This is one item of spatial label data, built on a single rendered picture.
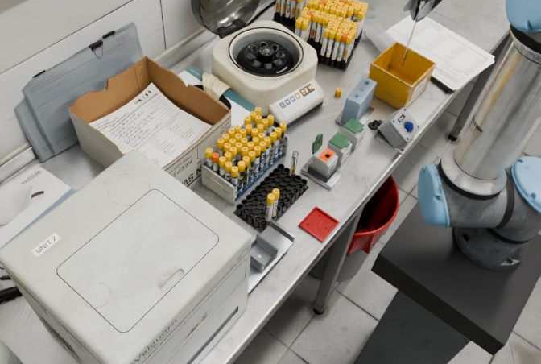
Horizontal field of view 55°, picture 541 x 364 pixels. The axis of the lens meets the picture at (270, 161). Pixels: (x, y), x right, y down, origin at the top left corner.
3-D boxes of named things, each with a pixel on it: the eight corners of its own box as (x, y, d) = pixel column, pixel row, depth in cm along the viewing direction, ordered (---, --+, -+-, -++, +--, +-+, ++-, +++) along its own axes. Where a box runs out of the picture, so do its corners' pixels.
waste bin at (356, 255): (338, 315, 199) (362, 258, 164) (262, 258, 211) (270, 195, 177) (388, 247, 218) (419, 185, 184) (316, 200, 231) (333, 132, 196)
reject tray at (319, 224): (322, 243, 117) (323, 241, 116) (298, 226, 119) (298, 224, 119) (339, 223, 121) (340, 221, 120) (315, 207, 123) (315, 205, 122)
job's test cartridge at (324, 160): (325, 181, 126) (329, 165, 121) (309, 171, 128) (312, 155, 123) (334, 171, 128) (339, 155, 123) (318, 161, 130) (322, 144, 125)
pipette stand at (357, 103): (357, 133, 139) (365, 106, 131) (334, 122, 141) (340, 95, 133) (373, 111, 144) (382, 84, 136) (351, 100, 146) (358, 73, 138)
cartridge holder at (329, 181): (330, 191, 126) (333, 182, 123) (299, 171, 129) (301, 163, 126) (342, 176, 129) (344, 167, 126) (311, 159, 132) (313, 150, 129)
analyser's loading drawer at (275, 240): (231, 315, 103) (232, 304, 99) (206, 294, 106) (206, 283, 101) (293, 245, 114) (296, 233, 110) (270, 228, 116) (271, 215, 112)
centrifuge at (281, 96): (271, 139, 135) (275, 105, 126) (200, 77, 148) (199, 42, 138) (335, 97, 146) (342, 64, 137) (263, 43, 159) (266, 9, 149)
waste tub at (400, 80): (402, 113, 144) (412, 87, 136) (361, 89, 149) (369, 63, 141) (426, 89, 151) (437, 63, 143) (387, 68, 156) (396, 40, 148)
